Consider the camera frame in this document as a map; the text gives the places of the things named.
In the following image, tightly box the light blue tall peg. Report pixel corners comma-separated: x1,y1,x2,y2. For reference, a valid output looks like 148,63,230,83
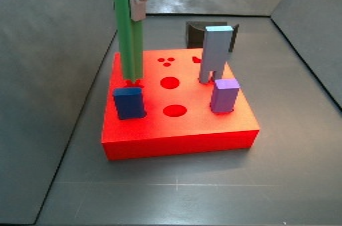
199,25,234,83

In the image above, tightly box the red shape sorter board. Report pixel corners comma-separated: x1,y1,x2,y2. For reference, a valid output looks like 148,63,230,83
102,49,259,160

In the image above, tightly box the purple block peg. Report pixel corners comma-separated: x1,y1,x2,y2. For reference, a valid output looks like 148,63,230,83
210,78,241,113

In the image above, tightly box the dark blue block peg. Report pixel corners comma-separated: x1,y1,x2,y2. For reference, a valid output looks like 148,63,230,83
112,87,146,120

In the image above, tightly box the black curved holder stand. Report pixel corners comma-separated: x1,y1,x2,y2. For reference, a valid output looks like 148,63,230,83
186,21,239,52

